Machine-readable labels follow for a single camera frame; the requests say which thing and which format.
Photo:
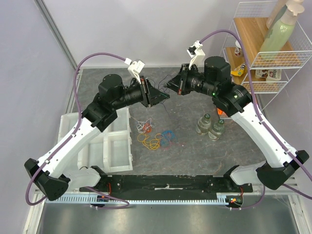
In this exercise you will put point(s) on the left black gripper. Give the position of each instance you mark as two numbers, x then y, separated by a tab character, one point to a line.
152	96

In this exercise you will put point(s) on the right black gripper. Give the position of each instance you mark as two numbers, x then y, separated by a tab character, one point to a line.
183	79

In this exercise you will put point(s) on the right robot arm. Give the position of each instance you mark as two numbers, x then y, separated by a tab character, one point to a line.
281	159

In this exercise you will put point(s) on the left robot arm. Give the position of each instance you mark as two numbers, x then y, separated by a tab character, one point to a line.
47	173

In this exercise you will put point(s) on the left glass water bottle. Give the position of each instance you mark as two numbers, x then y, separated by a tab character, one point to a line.
203	125

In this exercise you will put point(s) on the glass water bottle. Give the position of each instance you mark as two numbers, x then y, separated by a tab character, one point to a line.
216	130
203	125

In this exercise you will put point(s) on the orange snack box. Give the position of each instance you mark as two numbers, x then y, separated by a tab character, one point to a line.
222	114

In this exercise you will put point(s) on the right glass water bottle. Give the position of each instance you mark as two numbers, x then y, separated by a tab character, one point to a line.
216	130

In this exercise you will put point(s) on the yellow snack bag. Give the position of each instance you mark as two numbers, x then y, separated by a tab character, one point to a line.
240	70

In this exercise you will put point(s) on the white compartment tray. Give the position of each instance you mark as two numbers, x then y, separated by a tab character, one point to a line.
110	150

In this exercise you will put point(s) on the small white cup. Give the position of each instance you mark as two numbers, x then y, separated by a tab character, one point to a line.
238	49

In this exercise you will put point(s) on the green lotion pump bottle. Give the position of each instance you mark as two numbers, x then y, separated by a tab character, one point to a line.
281	29

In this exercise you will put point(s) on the beige pump bottle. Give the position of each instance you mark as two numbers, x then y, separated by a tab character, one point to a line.
277	12

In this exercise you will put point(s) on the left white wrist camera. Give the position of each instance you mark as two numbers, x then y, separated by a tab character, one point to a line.
134	68

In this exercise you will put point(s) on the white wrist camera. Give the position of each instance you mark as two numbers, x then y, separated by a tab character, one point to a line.
134	68
196	53

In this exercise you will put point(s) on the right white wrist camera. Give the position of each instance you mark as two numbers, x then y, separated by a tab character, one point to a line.
196	53

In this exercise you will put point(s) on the white wire shelf rack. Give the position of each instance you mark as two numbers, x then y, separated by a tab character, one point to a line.
249	23

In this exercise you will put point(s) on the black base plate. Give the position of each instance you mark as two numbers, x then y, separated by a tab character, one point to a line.
169	187

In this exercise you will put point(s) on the aluminium corner post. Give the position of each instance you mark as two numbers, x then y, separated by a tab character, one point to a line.
55	31

